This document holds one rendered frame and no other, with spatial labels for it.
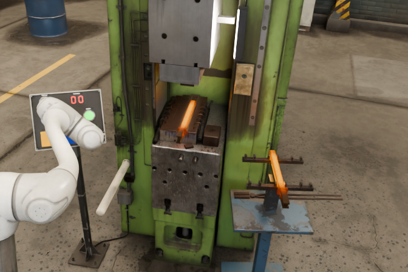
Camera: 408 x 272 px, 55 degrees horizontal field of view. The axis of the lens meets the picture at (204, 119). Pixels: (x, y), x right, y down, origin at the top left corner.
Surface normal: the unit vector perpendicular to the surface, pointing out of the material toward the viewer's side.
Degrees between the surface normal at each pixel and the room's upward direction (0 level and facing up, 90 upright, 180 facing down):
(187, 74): 90
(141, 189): 90
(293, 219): 0
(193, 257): 90
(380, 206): 0
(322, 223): 0
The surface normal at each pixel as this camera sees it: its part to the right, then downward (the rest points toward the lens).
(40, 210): 0.24, 0.25
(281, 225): 0.05, -0.86
